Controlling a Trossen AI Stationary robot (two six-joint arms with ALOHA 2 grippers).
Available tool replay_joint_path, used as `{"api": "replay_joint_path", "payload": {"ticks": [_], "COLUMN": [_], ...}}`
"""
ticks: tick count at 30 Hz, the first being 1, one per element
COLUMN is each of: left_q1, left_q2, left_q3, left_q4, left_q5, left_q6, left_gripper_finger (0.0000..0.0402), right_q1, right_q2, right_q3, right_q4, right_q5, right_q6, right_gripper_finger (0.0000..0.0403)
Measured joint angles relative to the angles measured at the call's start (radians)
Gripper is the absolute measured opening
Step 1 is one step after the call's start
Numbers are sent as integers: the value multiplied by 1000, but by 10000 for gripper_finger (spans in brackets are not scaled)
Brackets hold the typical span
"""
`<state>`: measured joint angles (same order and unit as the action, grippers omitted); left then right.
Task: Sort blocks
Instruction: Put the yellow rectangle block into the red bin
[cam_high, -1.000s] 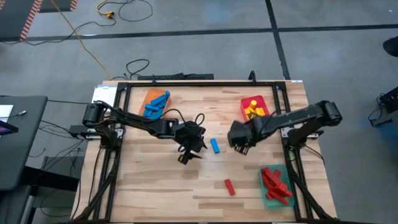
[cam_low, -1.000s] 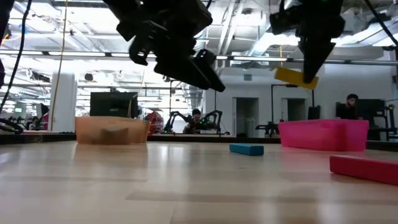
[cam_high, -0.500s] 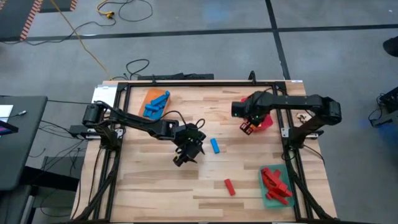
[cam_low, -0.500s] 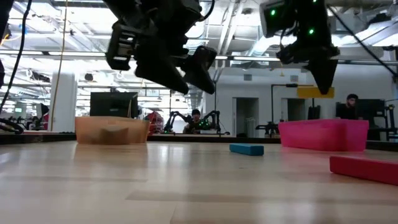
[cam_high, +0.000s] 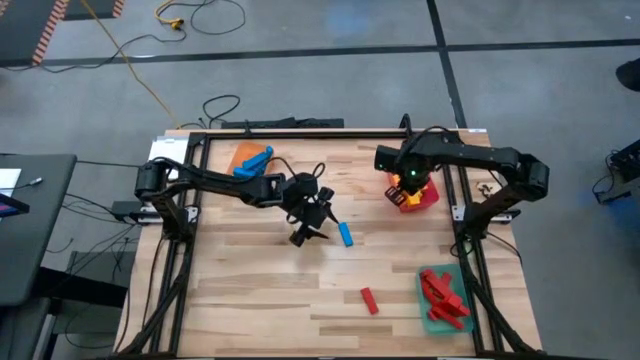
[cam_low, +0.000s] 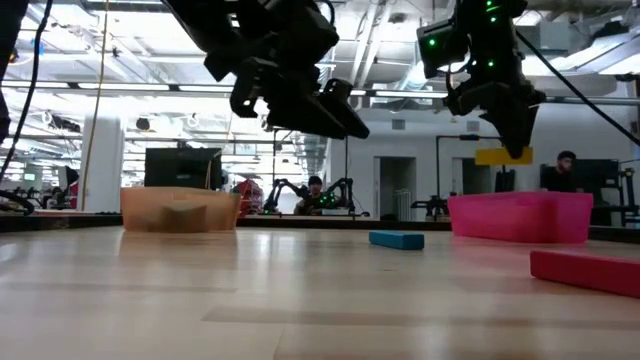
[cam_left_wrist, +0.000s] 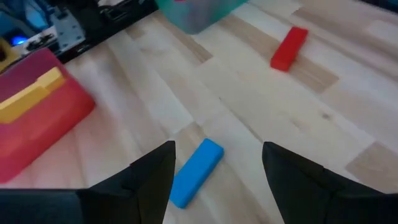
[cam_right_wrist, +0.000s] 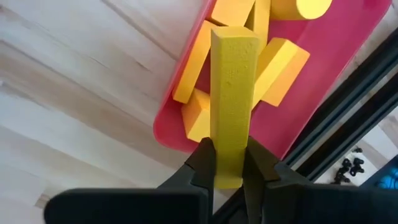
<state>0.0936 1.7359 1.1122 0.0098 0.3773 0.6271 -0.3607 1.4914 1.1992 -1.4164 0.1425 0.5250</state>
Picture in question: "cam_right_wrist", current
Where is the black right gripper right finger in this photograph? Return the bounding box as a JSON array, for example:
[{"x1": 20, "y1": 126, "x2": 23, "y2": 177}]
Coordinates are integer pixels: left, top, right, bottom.
[{"x1": 242, "y1": 136, "x2": 312, "y2": 224}]

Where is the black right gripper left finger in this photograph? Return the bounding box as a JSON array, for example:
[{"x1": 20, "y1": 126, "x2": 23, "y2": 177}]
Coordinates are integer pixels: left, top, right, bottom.
[{"x1": 157, "y1": 136, "x2": 217, "y2": 224}]

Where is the red plastic bin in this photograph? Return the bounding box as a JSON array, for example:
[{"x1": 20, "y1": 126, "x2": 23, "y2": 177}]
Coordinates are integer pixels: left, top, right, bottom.
[{"x1": 153, "y1": 0, "x2": 392, "y2": 160}]

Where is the blue bulky object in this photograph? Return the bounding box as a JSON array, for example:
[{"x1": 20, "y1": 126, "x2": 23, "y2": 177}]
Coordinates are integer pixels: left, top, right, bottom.
[{"x1": 360, "y1": 155, "x2": 398, "y2": 190}]

